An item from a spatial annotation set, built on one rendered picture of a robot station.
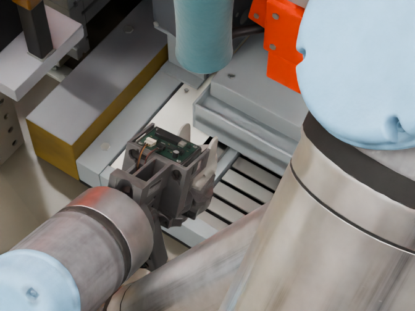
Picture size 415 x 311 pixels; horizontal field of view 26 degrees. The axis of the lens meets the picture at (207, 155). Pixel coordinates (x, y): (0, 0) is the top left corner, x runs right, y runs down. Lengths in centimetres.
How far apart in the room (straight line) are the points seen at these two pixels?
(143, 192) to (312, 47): 42
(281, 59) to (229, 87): 28
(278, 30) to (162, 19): 38
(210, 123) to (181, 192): 86
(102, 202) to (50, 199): 102
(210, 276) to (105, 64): 115
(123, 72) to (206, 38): 55
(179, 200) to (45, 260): 20
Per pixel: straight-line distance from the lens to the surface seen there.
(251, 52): 175
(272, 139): 172
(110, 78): 184
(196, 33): 131
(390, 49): 42
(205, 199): 96
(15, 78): 145
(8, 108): 183
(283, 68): 145
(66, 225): 80
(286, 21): 137
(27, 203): 185
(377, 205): 44
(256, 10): 141
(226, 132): 174
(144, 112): 184
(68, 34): 149
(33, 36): 142
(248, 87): 170
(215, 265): 75
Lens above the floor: 155
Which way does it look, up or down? 56 degrees down
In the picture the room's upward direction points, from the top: straight up
